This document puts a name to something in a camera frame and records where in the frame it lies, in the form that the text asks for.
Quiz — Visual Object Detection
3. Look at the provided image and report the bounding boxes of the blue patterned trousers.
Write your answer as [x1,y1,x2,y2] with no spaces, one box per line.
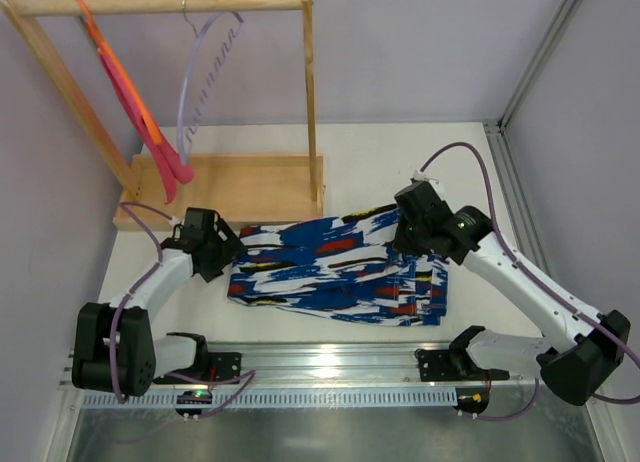
[227,204,449,327]

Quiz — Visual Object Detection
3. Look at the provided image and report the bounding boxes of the lilac plastic hanger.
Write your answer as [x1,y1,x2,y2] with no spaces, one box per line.
[176,0,245,166]

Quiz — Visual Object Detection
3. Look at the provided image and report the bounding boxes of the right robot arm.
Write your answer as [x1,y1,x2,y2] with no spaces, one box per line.
[394,180,638,406]

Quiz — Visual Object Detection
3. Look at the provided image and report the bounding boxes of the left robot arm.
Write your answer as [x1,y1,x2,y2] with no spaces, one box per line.
[71,207,247,403]

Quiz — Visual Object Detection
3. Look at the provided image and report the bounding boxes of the orange plastic hanger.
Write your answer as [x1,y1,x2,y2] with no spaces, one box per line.
[75,0,162,146]

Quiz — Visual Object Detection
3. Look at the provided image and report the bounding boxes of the wooden clothes rack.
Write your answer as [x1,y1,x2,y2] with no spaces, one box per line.
[1,0,323,224]

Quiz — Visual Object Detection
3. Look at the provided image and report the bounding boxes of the pink cloth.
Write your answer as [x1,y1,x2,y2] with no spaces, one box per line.
[98,45,195,204]

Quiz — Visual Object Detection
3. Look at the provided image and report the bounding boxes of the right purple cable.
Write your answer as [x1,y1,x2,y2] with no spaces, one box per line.
[412,141,640,424]

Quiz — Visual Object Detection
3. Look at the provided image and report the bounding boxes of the purple cable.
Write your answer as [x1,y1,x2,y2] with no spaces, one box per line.
[109,201,257,423]
[412,141,640,424]

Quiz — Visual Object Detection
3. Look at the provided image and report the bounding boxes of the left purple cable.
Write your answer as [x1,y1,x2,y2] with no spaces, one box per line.
[109,201,257,423]

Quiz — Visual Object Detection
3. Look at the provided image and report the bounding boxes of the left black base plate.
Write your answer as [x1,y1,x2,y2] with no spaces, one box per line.
[201,351,242,384]

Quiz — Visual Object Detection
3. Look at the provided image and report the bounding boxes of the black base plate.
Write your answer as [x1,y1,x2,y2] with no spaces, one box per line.
[414,349,510,382]
[201,351,242,384]

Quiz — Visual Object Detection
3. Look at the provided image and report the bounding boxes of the aluminium corner frame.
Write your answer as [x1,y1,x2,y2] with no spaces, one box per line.
[483,0,585,275]

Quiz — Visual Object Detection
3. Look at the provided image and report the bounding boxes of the aluminium mounting rail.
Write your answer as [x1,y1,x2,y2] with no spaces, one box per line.
[59,343,526,391]

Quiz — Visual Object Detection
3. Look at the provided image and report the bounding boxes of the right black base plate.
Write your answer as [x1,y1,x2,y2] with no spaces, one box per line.
[414,349,510,382]

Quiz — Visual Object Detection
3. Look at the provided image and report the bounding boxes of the slotted cable duct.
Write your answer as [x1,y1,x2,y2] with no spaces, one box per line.
[82,385,458,410]

